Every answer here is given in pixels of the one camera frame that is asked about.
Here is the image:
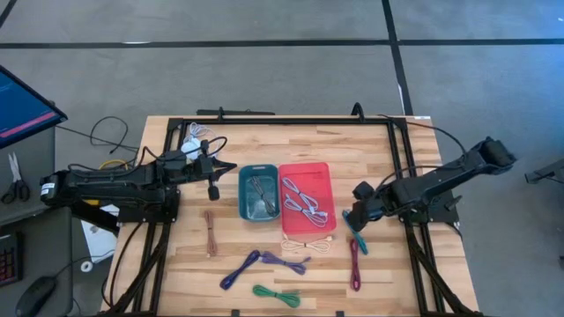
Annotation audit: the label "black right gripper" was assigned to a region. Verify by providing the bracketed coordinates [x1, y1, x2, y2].
[347, 181, 397, 233]

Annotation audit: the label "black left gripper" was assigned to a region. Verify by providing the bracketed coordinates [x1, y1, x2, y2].
[193, 139, 238, 202]

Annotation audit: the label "teal braided cable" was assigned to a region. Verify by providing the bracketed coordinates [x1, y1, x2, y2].
[342, 210, 369, 255]

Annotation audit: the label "maroon braided cable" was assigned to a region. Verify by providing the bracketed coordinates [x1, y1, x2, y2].
[349, 238, 362, 292]

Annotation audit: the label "cream USB cable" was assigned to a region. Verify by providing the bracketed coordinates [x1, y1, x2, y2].
[280, 234, 334, 254]

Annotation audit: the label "salmon braided cable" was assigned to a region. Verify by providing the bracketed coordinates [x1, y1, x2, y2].
[204, 210, 219, 258]

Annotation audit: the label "light purple USB cable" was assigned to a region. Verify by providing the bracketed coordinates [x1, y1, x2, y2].
[260, 250, 312, 276]

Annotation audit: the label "dark blue braided cable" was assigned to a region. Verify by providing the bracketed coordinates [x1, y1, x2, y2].
[219, 249, 262, 291]

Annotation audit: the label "green USB cable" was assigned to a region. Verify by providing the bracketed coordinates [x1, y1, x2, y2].
[252, 284, 302, 309]

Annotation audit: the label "teal plastic bin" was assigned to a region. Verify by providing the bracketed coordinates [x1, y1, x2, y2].
[238, 164, 281, 223]

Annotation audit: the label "pink plastic bin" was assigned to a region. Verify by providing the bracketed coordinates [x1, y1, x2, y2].
[278, 161, 338, 235]

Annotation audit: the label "black flat bar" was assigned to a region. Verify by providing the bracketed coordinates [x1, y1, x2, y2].
[196, 107, 277, 117]

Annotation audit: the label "white paper sheet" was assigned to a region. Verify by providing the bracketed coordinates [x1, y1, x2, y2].
[81, 204, 119, 264]

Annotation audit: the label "grey side desk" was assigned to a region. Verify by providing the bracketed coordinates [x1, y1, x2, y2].
[0, 125, 74, 317]

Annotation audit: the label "grey metal stand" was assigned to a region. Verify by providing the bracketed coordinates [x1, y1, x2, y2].
[523, 157, 564, 186]

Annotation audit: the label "blue screen monitor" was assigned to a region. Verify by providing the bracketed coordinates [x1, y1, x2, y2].
[0, 64, 69, 150]

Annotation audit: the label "black computer mouse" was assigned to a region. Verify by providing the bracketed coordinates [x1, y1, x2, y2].
[15, 276, 57, 317]

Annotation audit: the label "black keyboard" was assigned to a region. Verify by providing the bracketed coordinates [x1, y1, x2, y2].
[0, 232, 23, 287]

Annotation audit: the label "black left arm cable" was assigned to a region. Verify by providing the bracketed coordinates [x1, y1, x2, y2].
[138, 135, 229, 166]

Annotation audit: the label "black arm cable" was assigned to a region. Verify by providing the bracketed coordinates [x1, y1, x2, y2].
[377, 113, 468, 190]
[138, 135, 229, 166]

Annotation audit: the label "white lamp cable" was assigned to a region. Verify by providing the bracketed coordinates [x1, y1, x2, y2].
[187, 122, 221, 158]

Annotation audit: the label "black metal table frame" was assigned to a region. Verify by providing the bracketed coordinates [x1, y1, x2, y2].
[100, 114, 484, 317]

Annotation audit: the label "yellow cable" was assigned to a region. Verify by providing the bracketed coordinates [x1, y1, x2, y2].
[85, 158, 130, 207]

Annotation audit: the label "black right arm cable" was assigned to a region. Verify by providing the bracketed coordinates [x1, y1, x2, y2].
[377, 113, 468, 190]

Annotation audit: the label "black floor cable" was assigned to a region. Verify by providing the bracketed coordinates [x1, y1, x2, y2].
[56, 115, 140, 155]

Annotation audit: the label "black handled scissors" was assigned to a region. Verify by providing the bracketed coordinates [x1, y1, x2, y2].
[0, 151, 31, 205]

